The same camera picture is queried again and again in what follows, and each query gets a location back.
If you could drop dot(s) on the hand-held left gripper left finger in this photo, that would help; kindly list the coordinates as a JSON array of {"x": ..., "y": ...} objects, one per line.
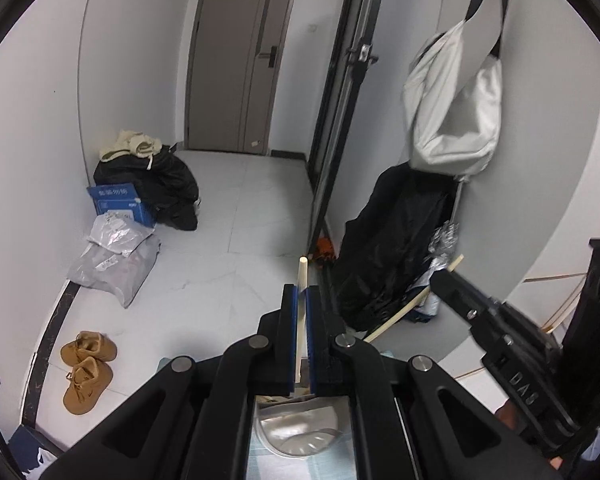
[{"x": 286, "y": 340}]

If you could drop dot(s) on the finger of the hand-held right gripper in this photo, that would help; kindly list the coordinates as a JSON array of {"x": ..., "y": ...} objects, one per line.
[{"x": 460, "y": 295}]

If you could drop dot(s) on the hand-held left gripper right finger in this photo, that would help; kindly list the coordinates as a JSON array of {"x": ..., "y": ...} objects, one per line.
[{"x": 316, "y": 340}]

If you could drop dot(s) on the single bamboo chopstick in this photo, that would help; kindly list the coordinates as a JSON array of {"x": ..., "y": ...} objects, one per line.
[
  {"x": 301, "y": 272},
  {"x": 395, "y": 321}
]

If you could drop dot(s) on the translucent white utensil holder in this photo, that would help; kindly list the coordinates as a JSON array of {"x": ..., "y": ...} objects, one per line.
[{"x": 300, "y": 425}]

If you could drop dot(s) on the white shoulder bag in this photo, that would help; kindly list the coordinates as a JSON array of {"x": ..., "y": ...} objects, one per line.
[{"x": 455, "y": 125}]

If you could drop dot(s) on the person's right hand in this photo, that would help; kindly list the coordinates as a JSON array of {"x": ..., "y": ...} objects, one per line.
[{"x": 506, "y": 415}]

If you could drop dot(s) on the orange cloth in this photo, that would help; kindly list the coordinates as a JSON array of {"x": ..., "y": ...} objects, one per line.
[{"x": 324, "y": 249}]

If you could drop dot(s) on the grey plastic mailer bag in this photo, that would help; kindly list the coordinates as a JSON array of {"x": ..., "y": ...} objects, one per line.
[{"x": 115, "y": 275}]

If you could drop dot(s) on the clear plastic bag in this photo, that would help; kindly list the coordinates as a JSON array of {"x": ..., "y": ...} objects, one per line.
[{"x": 117, "y": 235}]

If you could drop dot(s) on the blue cardboard box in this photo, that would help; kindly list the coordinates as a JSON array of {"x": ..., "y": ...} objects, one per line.
[{"x": 117, "y": 202}]

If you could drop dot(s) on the black framed glass door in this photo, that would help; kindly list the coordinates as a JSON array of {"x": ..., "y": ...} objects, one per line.
[{"x": 336, "y": 110}]

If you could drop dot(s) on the cream garment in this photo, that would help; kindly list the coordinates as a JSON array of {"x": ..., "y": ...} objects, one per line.
[{"x": 127, "y": 145}]

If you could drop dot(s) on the navy cardboard box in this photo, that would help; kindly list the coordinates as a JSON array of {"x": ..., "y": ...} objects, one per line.
[{"x": 22, "y": 442}]

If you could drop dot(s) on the grey-brown door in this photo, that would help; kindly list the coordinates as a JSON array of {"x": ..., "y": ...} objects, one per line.
[{"x": 230, "y": 60}]

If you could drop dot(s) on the black garment bag by wall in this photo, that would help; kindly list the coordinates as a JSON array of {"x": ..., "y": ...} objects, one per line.
[{"x": 390, "y": 240}]

